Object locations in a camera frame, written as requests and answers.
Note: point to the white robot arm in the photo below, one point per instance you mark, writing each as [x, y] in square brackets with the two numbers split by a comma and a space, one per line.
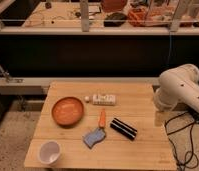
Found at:
[178, 84]

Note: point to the white rectangular box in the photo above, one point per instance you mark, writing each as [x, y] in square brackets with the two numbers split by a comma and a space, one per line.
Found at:
[107, 99]

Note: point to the orange carrot toy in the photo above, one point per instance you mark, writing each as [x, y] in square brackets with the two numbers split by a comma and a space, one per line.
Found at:
[102, 120]

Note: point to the orange plate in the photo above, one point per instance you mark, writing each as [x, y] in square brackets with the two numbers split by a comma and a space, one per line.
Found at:
[67, 111]

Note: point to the wooden table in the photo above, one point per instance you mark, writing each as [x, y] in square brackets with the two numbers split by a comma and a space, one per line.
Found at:
[150, 150]

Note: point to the black striped block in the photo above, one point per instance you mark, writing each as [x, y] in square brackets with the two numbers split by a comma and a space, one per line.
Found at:
[123, 129]

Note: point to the black object on shelf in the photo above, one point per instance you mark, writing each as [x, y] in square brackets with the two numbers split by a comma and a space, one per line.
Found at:
[115, 20]

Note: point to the orange crate on shelf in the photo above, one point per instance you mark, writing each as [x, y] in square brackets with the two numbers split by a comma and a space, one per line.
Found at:
[146, 18]

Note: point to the white cup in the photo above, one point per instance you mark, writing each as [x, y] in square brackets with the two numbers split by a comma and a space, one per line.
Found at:
[49, 152]

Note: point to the grey metal rail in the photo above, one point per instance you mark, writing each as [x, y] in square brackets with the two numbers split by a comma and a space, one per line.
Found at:
[40, 85]

